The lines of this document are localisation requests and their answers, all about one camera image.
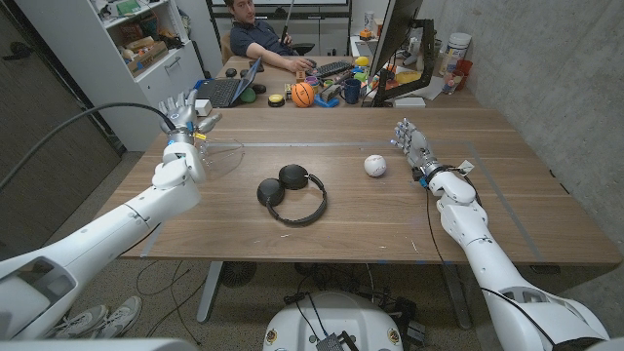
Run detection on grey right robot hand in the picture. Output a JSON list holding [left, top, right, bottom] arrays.
[[390, 117, 448, 186]]

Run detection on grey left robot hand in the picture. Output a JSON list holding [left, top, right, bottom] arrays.
[[158, 89, 223, 145]]

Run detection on clear safety glasses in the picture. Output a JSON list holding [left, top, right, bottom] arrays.
[[197, 137, 246, 182]]

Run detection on white baseball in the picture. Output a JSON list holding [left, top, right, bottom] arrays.
[[363, 154, 388, 178]]

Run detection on open black laptop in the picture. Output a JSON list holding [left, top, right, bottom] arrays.
[[193, 57, 263, 109]]

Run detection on cardboard box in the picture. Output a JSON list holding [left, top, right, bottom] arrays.
[[125, 40, 170, 78]]

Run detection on dark blue mug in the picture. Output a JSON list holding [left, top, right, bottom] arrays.
[[340, 77, 363, 105]]

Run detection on red cup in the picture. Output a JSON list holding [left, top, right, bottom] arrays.
[[452, 58, 474, 92]]

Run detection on white shelf cabinet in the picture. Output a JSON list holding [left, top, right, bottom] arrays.
[[14, 0, 206, 152]]

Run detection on white plastic canister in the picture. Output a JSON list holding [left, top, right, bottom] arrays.
[[441, 31, 473, 77]]

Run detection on man in dark polo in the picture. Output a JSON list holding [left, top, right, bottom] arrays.
[[224, 0, 318, 73]]

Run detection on black keyboard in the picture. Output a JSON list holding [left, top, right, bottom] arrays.
[[306, 59, 353, 79]]

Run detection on black computer monitor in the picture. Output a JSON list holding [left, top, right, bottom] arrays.
[[369, 0, 424, 79]]

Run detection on orange mini basketball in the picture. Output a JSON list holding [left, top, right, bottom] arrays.
[[291, 81, 316, 109]]

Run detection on black over-ear headphones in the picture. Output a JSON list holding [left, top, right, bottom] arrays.
[[255, 163, 329, 227]]

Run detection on grey table leg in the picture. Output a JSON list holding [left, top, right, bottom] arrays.
[[441, 262, 473, 331], [196, 260, 224, 324]]

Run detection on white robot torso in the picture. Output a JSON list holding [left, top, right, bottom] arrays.
[[262, 291, 405, 351]]

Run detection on grey white sneaker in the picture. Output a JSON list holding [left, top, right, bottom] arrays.
[[99, 295, 143, 339], [47, 304, 109, 340]]

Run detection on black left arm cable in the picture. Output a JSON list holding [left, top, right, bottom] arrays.
[[0, 101, 177, 192]]

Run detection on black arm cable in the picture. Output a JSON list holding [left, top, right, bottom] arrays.
[[0, 101, 177, 192], [425, 164, 558, 348]]

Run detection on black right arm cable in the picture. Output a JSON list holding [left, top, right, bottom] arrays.
[[425, 164, 558, 348]]

